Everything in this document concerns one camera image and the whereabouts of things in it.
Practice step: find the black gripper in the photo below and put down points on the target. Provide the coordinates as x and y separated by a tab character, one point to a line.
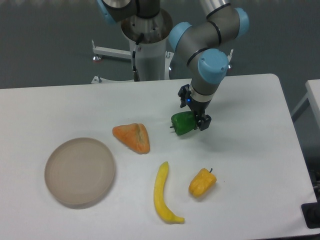
198	104

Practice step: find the green bell pepper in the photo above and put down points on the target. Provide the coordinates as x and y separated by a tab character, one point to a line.
183	122

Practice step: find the yellow bell pepper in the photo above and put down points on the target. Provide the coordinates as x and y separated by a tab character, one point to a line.
201	183

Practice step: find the yellow banana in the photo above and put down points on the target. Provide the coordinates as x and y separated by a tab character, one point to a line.
160	206

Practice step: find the white side table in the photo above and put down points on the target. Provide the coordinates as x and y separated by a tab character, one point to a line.
310	99

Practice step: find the beige round plate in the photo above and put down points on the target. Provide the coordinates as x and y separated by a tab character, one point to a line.
80	172

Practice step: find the black device at edge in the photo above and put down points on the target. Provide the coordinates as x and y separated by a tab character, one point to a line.
311	214

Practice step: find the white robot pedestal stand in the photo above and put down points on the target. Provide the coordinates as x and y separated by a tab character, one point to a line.
150	60

